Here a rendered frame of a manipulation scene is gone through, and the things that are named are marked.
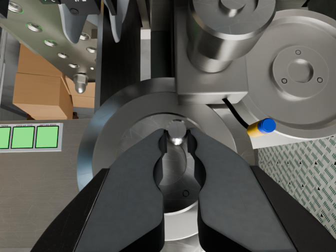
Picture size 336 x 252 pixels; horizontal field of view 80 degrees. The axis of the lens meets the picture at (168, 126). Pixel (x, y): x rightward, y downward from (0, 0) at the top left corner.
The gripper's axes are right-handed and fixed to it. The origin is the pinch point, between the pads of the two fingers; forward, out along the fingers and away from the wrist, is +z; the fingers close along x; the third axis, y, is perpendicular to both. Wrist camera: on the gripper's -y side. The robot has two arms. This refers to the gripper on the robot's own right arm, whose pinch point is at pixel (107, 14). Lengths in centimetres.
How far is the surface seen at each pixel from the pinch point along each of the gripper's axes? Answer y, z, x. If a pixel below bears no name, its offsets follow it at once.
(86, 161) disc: 15.7, -2.5, -0.5
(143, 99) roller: 10.8, -3.4, 4.4
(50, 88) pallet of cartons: -54, 159, -106
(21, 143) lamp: 10.8, 29.4, -30.1
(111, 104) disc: 10.9, -2.5, 1.5
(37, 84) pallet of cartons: -57, 156, -116
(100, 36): 4.0, -2.0, 0.0
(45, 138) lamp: 9.7, 29.4, -24.2
